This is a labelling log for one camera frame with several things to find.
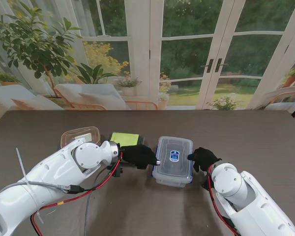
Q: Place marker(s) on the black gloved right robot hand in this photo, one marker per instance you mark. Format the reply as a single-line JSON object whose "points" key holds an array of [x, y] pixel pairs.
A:
{"points": [[204, 158]]}

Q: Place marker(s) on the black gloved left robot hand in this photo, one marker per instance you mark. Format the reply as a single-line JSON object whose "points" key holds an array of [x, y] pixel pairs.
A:
{"points": [[140, 156]]}

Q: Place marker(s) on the clear lid with blue mark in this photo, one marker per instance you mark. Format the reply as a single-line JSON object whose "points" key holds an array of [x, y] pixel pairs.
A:
{"points": [[174, 157]]}

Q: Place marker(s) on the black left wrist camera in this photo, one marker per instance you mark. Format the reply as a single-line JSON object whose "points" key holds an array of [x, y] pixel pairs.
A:
{"points": [[116, 170]]}

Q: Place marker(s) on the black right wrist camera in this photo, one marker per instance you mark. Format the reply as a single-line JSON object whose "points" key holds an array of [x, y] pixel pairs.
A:
{"points": [[205, 183]]}

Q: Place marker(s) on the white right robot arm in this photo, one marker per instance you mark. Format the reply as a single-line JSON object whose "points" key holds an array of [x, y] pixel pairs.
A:
{"points": [[250, 196]]}

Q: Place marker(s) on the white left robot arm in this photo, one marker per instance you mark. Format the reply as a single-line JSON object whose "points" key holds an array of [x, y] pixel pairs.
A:
{"points": [[51, 179]]}

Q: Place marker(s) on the clear container with blue clips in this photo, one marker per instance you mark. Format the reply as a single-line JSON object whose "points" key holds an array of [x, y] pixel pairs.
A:
{"points": [[172, 180]]}

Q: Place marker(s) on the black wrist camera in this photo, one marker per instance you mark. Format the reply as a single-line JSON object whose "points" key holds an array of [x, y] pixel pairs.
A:
{"points": [[205, 183], [116, 170]]}

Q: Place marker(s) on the brown kraft paper container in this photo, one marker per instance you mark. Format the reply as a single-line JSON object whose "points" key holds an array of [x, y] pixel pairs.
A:
{"points": [[64, 140]]}

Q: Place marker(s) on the black plastic tray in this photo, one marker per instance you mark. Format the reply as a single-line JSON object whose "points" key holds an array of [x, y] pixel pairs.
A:
{"points": [[141, 140]]}

